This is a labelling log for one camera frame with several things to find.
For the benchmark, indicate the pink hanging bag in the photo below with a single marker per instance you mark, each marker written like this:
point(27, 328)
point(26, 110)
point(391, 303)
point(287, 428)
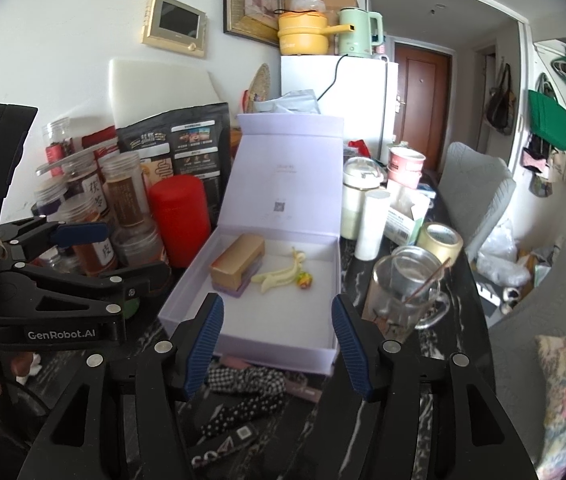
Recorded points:
point(535, 160)

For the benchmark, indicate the gold rectangular box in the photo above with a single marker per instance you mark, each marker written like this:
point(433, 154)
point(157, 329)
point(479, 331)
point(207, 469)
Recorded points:
point(238, 260)

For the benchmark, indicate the white jar with clear lid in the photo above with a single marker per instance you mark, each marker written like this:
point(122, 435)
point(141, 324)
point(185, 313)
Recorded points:
point(353, 210)

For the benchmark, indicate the woven straw fan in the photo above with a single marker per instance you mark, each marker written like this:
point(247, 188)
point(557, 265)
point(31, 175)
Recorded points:
point(260, 85)

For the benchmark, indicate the clear plastic wrap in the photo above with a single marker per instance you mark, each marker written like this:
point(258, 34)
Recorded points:
point(308, 0)

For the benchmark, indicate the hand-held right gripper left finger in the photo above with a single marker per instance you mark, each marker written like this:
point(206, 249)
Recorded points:
point(203, 345)

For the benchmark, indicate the white board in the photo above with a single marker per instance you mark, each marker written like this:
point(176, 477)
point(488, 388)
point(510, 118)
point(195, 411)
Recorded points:
point(163, 85)

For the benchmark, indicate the glass mug with cartoon print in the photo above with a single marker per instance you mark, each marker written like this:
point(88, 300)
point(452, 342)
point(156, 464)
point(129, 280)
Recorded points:
point(388, 305)

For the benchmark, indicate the dark hanging handbag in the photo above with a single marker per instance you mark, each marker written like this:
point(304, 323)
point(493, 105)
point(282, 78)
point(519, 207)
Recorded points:
point(500, 105)

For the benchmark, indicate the black white gingham scrunchie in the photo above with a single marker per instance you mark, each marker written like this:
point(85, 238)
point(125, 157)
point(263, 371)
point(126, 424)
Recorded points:
point(243, 377)

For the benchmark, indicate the white cylinder tube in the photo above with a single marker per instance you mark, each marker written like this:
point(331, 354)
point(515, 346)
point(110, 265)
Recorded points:
point(370, 225)

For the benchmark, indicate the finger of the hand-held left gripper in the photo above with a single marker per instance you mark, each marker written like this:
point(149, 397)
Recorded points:
point(83, 234)
point(128, 280)

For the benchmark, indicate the white fridge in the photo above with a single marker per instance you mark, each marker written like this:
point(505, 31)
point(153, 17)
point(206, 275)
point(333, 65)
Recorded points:
point(353, 100)

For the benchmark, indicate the green white medicine box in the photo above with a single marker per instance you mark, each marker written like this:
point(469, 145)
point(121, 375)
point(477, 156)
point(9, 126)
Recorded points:
point(405, 225)

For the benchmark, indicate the pale green electric kettle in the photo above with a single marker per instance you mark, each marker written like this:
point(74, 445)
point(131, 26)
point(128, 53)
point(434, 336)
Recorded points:
point(355, 35)

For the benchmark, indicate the gold wall intercom panel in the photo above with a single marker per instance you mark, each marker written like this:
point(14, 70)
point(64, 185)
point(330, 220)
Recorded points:
point(178, 17)

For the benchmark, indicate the black printed card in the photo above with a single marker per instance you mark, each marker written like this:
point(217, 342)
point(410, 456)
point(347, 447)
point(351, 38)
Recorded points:
point(223, 442)

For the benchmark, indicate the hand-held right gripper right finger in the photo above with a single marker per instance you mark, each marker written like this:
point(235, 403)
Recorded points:
point(350, 345)

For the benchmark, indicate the group of clear spice jars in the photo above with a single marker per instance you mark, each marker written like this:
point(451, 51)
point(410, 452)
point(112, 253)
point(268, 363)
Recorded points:
point(123, 190)

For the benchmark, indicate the framed picture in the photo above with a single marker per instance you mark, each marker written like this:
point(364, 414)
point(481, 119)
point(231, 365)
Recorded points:
point(253, 0)

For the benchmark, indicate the clear plastic bag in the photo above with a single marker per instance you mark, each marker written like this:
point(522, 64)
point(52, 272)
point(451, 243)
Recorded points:
point(503, 260)

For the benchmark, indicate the red canister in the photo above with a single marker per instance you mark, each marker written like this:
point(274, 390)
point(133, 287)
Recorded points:
point(180, 220)

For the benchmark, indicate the copper stirring spoon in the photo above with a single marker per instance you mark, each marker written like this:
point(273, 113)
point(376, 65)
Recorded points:
point(433, 277)

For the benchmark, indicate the grey chair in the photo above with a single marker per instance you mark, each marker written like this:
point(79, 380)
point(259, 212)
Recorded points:
point(563, 280)
point(473, 185)

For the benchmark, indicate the black snack bag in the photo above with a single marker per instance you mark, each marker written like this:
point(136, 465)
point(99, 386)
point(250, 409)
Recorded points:
point(193, 140)

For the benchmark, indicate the beige tape roll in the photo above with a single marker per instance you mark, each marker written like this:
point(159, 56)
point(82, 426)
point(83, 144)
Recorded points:
point(425, 247)

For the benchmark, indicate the lavender gift box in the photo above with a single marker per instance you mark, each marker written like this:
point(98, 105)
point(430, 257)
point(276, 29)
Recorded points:
point(273, 322)

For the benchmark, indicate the yellow cooking pot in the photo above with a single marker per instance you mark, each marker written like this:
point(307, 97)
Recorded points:
point(303, 35)

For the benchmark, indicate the pink lipstick tube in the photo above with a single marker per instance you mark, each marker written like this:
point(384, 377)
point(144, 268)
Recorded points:
point(303, 390)

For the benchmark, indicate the brown door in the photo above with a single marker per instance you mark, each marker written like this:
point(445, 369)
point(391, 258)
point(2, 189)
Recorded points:
point(423, 100)

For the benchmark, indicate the cream hair claw clip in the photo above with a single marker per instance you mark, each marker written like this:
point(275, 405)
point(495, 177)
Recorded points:
point(275, 277)

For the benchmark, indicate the stack of pink paper cups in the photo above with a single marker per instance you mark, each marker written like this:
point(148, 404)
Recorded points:
point(405, 167)

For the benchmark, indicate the black polka dot scrunchie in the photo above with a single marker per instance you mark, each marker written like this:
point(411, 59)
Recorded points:
point(243, 407)

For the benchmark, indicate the grey plastic packet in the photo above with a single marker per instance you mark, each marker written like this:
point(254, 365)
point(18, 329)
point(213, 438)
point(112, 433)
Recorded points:
point(288, 102)

